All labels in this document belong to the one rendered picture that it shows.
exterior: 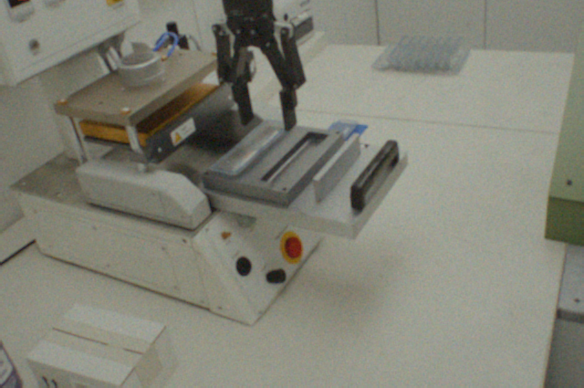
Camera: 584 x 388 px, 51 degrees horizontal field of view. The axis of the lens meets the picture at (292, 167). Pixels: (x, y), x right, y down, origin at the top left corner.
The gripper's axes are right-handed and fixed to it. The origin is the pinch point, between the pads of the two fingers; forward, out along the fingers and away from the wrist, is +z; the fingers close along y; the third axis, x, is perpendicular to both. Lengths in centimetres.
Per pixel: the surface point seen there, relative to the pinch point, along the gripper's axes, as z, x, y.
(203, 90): 1.7, 7.4, -18.4
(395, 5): 64, 243, -70
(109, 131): 2.3, -9.6, -27.0
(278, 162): 8.4, -2.3, 2.2
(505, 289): 32, 6, 38
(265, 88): 29, 63, -42
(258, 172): 8.0, -6.3, 0.7
